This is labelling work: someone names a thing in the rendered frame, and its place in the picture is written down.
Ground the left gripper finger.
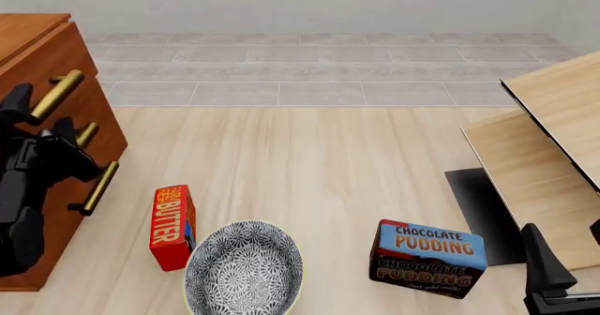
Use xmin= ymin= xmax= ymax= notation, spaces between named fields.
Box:
xmin=0 ymin=82 xmax=35 ymax=128
xmin=52 ymin=115 xmax=80 ymax=144

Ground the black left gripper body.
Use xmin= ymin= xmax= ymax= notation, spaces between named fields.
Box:
xmin=0 ymin=127 xmax=103 ymax=189

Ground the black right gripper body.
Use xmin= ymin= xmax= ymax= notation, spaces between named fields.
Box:
xmin=523 ymin=288 xmax=600 ymax=315

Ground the wooden cabinet with drawers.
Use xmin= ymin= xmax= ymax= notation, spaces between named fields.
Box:
xmin=0 ymin=11 xmax=129 ymax=293

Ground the pale wooden slat tray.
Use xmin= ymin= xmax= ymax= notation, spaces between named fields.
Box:
xmin=443 ymin=50 xmax=600 ymax=272

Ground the chocolate pudding box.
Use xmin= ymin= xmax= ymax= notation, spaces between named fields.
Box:
xmin=367 ymin=217 xmax=489 ymax=301

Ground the red butter box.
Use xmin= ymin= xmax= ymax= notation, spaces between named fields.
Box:
xmin=149 ymin=183 xmax=199 ymax=273

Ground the black-and-white patterned bowl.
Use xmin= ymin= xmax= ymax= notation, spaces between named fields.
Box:
xmin=182 ymin=219 xmax=306 ymax=315

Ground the short brass drawer handle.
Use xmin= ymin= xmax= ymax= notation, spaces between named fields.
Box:
xmin=74 ymin=121 xmax=100 ymax=150

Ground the long brass drawer handle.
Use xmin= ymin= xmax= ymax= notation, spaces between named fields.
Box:
xmin=29 ymin=68 xmax=86 ymax=125

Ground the wooden drawer with short handle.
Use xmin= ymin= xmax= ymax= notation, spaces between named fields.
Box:
xmin=46 ymin=76 xmax=129 ymax=179

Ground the brass handle with dark stems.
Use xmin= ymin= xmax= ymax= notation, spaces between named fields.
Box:
xmin=67 ymin=160 xmax=121 ymax=218

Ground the wooden drawer with long handle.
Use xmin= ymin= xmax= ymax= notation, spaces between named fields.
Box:
xmin=0 ymin=20 xmax=100 ymax=127

